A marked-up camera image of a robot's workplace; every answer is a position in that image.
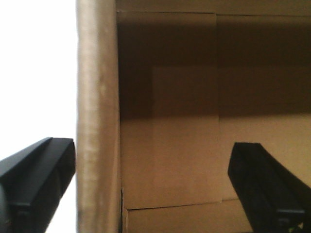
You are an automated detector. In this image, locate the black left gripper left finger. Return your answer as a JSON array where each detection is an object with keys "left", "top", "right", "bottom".
[{"left": 0, "top": 137, "right": 76, "bottom": 233}]

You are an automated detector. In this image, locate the brown cardboard box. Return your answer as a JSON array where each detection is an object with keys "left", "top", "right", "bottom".
[{"left": 77, "top": 0, "right": 311, "bottom": 233}]

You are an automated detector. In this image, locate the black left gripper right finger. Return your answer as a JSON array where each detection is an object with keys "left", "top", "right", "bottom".
[{"left": 228, "top": 142, "right": 311, "bottom": 233}]

